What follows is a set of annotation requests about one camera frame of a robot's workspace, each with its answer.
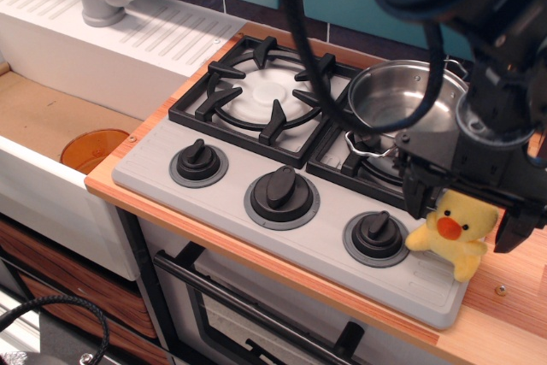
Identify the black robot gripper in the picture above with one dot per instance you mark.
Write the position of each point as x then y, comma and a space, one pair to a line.
507, 177

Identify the yellow stuffed duck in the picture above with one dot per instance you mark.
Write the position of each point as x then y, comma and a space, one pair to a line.
455, 232

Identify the stainless steel pot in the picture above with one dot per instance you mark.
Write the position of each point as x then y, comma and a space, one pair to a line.
391, 91

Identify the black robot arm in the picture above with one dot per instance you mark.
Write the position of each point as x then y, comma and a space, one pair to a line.
506, 99

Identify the black right stove knob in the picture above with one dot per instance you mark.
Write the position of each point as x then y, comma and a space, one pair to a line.
376, 239

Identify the black stove knob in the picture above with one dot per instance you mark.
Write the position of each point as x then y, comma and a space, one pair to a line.
198, 165
376, 239
282, 200

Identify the black middle stove knob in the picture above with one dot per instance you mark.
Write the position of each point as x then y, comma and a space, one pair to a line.
282, 200

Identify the grey toy stove top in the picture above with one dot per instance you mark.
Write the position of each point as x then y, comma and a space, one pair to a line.
421, 286

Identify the black left stove knob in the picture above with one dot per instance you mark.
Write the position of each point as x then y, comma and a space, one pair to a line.
198, 165

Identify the black right burner grate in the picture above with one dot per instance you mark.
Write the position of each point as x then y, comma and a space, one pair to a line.
333, 161

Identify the black burner grate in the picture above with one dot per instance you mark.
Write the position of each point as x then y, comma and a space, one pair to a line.
333, 161
255, 102

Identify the black left burner grate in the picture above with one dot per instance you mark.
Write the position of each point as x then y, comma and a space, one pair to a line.
255, 102

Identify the toy oven door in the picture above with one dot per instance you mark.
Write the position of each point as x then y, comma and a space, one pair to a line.
225, 335

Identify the orange plastic plate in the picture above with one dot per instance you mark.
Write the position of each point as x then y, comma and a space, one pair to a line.
88, 150

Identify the wooden drawer fronts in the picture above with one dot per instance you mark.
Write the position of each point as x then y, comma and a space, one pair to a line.
45, 268

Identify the white toy sink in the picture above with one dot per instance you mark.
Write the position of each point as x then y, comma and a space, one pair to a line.
61, 78

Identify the black oven door handle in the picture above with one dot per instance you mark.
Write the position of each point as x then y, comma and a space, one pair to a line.
182, 267

